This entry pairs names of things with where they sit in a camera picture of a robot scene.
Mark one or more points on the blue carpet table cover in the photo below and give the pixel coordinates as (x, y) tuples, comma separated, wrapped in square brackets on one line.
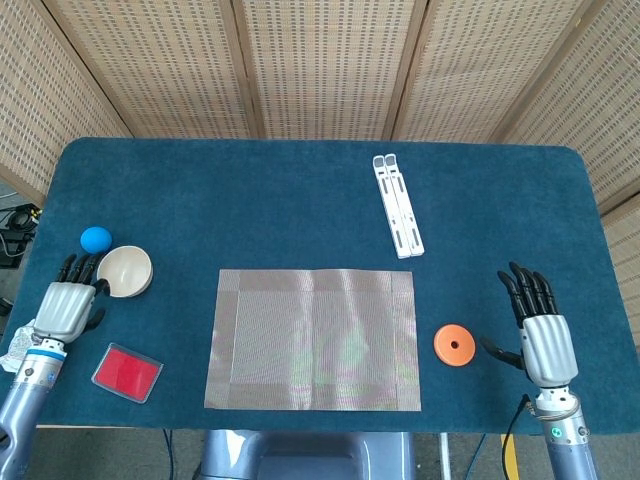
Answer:
[(300, 200)]

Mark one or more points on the orange disc with hole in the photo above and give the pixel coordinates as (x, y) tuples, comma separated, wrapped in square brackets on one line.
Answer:
[(445, 355)]

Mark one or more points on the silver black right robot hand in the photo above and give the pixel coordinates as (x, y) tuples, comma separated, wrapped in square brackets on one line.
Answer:
[(547, 350)]

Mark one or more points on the woven bamboo folding screen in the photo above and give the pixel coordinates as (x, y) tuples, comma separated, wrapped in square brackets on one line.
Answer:
[(325, 65)]

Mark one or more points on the beige woven placemat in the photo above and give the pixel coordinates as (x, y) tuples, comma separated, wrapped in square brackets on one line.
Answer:
[(310, 340)]

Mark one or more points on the crumpled white spout pouch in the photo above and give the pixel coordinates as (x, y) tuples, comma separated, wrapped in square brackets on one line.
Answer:
[(15, 350)]

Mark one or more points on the cream white bowl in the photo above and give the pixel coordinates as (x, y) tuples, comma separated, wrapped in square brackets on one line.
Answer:
[(127, 272)]

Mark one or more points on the blue-grey robot torso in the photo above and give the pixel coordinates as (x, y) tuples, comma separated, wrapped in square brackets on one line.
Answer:
[(310, 455)]

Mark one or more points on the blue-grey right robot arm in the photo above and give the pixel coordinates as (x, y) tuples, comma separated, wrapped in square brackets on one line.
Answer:
[(570, 445)]

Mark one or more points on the black equipment on floor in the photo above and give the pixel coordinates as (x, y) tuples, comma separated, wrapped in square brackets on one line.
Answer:
[(17, 222)]

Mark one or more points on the red pad in clear case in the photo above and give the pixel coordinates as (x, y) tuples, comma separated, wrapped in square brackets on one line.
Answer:
[(127, 375)]

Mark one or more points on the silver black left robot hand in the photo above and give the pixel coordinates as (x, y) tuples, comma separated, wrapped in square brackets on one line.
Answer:
[(65, 310)]

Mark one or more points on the blue ball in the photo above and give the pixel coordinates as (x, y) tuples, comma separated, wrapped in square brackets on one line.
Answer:
[(96, 240)]

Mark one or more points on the white folding stand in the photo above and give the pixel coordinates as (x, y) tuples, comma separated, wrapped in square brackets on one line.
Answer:
[(405, 220)]

